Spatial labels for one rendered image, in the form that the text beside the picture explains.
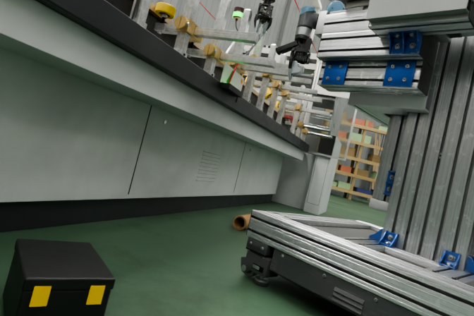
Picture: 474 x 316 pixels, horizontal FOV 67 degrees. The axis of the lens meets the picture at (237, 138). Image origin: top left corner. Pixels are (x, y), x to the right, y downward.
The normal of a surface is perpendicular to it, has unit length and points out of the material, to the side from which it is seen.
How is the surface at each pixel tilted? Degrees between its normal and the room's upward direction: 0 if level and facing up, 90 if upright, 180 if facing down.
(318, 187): 90
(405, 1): 90
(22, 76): 90
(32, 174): 90
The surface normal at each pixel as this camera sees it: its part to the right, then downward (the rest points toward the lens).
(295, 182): -0.35, -0.14
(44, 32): 0.90, 0.21
